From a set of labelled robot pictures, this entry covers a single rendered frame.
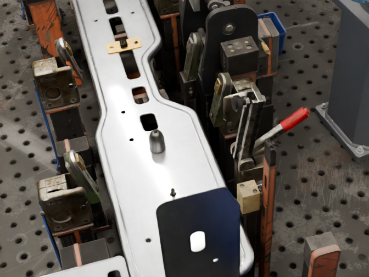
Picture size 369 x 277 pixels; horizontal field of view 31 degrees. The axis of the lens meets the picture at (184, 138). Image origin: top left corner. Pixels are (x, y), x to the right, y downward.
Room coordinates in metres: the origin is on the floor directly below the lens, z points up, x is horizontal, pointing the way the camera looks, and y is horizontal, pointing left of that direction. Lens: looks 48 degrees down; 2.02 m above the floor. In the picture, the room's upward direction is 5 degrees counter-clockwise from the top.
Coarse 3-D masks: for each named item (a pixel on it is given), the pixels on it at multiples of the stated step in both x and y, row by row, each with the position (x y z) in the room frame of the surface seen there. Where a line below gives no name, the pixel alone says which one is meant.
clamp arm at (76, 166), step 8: (72, 152) 0.80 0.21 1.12; (64, 160) 0.80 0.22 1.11; (72, 160) 0.79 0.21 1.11; (80, 160) 0.80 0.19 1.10; (72, 168) 0.78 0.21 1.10; (80, 168) 0.79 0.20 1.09; (72, 176) 0.78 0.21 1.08; (80, 176) 0.79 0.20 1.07; (88, 176) 0.81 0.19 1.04; (80, 184) 0.78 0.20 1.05; (88, 184) 0.79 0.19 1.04; (88, 192) 0.79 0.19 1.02; (96, 192) 0.79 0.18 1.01; (88, 200) 0.79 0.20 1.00; (96, 200) 0.79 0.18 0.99
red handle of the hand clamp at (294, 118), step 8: (296, 112) 0.83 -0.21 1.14; (304, 112) 0.83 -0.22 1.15; (288, 120) 0.82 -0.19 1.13; (296, 120) 0.82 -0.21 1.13; (280, 128) 0.82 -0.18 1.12; (288, 128) 0.82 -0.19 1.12; (264, 136) 0.82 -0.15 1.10; (272, 136) 0.81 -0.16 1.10; (256, 144) 0.81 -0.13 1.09; (264, 144) 0.81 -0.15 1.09; (240, 152) 0.81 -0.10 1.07
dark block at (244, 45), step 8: (232, 40) 1.08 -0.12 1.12; (240, 40) 1.08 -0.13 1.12; (248, 40) 1.08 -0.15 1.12; (224, 48) 1.06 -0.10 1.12; (232, 48) 1.05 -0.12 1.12; (240, 48) 1.05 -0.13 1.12; (248, 48) 1.05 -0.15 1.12; (256, 48) 1.05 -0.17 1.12; (224, 56) 1.05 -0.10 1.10; (232, 56) 1.03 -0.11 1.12; (240, 56) 1.03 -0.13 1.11; (248, 56) 1.04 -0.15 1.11; (256, 56) 1.04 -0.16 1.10; (224, 64) 1.05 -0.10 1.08; (232, 64) 1.03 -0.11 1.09; (240, 64) 1.03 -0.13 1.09; (248, 64) 1.04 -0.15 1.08; (256, 64) 1.04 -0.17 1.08; (224, 72) 1.07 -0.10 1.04; (232, 72) 1.03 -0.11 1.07; (240, 72) 1.03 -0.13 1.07; (248, 72) 1.04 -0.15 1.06
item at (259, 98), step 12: (252, 96) 0.82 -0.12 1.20; (264, 96) 0.82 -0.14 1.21; (240, 108) 0.79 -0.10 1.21; (252, 108) 0.79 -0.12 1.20; (240, 120) 0.83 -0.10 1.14; (252, 120) 0.79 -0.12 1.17; (240, 132) 0.82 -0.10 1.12; (252, 132) 0.79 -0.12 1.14; (240, 144) 0.82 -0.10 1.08; (252, 144) 0.79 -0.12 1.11; (240, 156) 0.79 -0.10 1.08
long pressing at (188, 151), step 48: (96, 0) 1.43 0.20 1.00; (144, 0) 1.41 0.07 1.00; (96, 48) 1.24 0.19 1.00; (144, 48) 1.22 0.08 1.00; (96, 96) 1.08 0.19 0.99; (96, 144) 0.93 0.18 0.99; (144, 144) 0.92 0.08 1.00; (192, 144) 0.90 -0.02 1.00; (144, 192) 0.79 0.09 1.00; (192, 192) 0.78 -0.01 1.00; (144, 240) 0.68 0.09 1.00; (192, 240) 0.67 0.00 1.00; (240, 240) 0.66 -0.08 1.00
